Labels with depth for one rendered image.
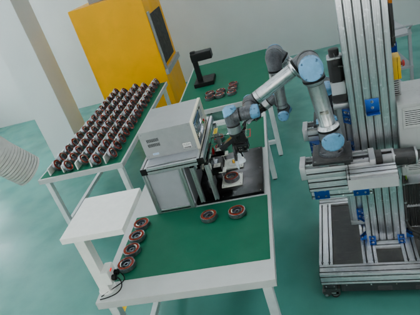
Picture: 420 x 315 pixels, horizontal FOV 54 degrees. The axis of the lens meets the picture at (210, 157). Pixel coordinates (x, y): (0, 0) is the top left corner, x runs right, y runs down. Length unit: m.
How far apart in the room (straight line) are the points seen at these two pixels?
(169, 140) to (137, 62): 3.77
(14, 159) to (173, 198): 1.17
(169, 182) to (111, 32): 3.97
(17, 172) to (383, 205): 2.19
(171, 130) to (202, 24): 5.43
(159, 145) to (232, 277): 1.05
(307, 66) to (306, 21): 5.97
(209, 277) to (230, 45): 6.23
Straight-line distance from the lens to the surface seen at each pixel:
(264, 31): 8.05
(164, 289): 2.38
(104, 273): 2.42
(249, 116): 2.22
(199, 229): 2.68
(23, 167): 2.15
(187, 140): 2.78
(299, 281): 3.22
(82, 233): 2.24
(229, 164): 3.20
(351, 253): 3.07
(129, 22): 6.36
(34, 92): 6.67
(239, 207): 2.69
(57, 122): 6.71
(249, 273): 2.28
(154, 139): 2.82
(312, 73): 2.12
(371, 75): 2.50
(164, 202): 2.92
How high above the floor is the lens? 2.30
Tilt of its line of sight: 27 degrees down
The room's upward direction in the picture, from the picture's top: 18 degrees counter-clockwise
